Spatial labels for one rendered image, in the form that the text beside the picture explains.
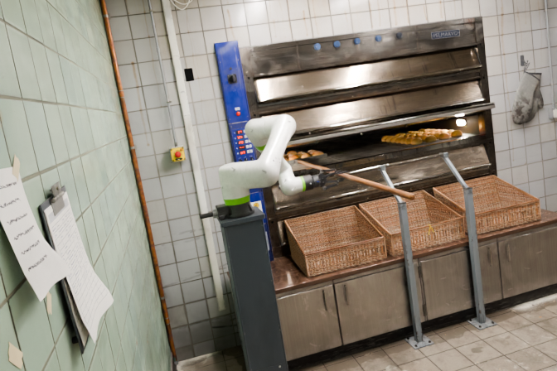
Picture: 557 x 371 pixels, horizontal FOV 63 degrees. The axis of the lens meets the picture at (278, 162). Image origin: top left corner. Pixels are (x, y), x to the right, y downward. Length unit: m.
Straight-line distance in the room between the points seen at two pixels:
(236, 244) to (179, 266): 1.23
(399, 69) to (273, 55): 0.96
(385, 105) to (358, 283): 1.34
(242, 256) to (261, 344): 0.45
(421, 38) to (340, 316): 2.12
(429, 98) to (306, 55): 1.03
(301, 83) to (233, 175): 1.38
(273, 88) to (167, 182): 0.98
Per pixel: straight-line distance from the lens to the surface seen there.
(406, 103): 3.64
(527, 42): 4.30
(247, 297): 2.24
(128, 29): 3.23
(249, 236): 2.15
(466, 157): 3.94
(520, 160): 4.26
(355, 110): 3.46
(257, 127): 2.43
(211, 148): 3.19
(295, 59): 3.34
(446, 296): 3.40
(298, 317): 3.00
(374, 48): 3.56
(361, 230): 3.44
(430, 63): 3.76
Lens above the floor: 1.70
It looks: 8 degrees down
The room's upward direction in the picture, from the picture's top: 9 degrees counter-clockwise
